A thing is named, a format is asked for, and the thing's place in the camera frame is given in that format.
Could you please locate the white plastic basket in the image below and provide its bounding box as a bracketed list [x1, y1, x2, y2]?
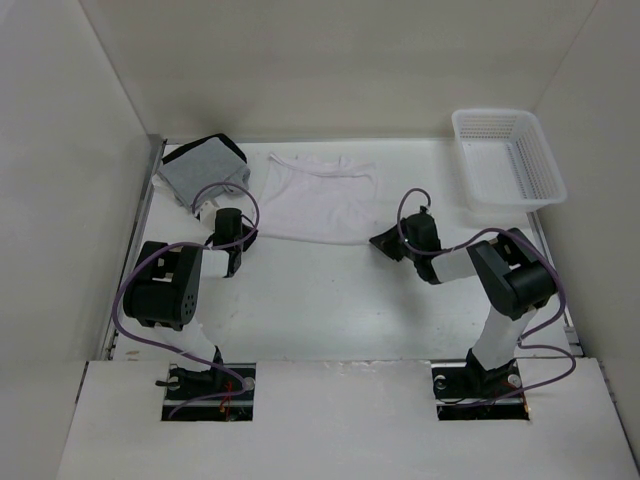
[451, 108, 567, 215]

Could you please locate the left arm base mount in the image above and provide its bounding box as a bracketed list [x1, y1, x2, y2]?
[155, 364, 257, 422]

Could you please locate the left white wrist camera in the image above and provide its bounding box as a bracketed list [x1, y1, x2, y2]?
[195, 200, 219, 223]

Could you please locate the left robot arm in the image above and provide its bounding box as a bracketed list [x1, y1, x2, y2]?
[112, 208, 258, 399]

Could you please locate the left aluminium table rail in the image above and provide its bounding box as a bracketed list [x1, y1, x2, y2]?
[97, 134, 166, 360]

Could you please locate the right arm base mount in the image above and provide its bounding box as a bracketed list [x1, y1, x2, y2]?
[431, 361, 529, 421]

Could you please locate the folded grey tank top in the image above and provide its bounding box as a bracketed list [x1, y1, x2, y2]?
[158, 139, 251, 210]

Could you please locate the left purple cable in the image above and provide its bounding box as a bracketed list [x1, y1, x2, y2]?
[114, 182, 261, 421]

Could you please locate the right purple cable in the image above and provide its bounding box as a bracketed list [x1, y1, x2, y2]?
[397, 187, 577, 409]

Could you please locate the white tank top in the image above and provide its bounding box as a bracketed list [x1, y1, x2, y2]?
[259, 153, 378, 245]

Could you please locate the purple cable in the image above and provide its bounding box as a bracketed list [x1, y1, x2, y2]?
[114, 182, 261, 421]
[397, 187, 577, 409]

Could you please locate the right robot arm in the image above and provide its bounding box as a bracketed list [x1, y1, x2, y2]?
[369, 209, 559, 402]

